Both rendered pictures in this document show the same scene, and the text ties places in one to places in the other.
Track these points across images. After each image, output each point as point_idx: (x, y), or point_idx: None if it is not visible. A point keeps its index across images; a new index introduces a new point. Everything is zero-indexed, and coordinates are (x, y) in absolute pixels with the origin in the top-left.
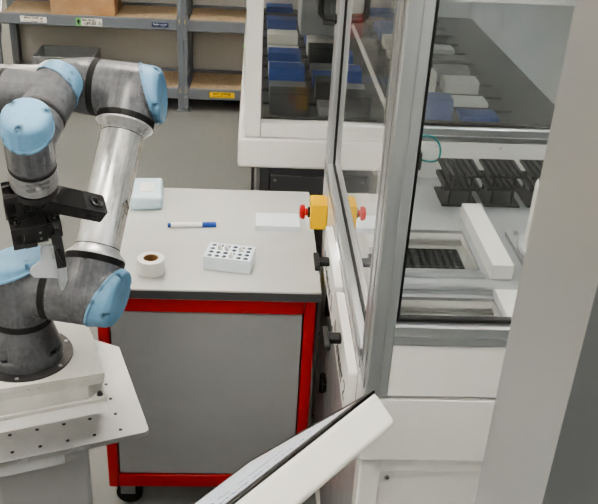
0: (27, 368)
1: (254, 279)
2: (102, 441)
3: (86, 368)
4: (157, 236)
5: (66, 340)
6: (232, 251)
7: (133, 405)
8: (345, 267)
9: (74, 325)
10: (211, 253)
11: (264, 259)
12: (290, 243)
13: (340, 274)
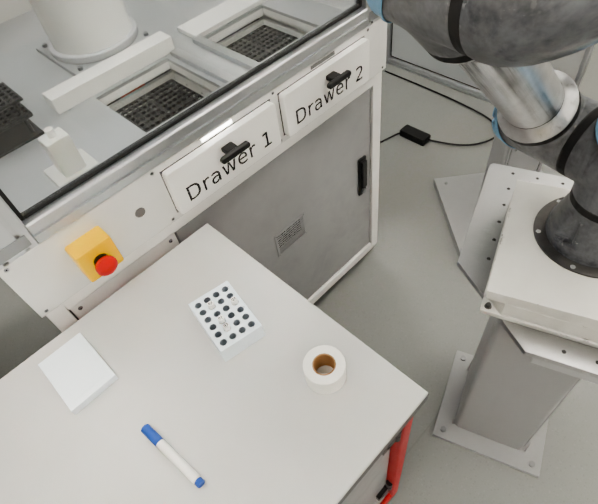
0: None
1: (236, 280)
2: (533, 171)
3: (532, 191)
4: (240, 467)
5: (537, 230)
6: (221, 312)
7: (488, 189)
8: (274, 68)
9: (516, 253)
10: (246, 325)
11: (186, 308)
12: (124, 319)
13: (254, 110)
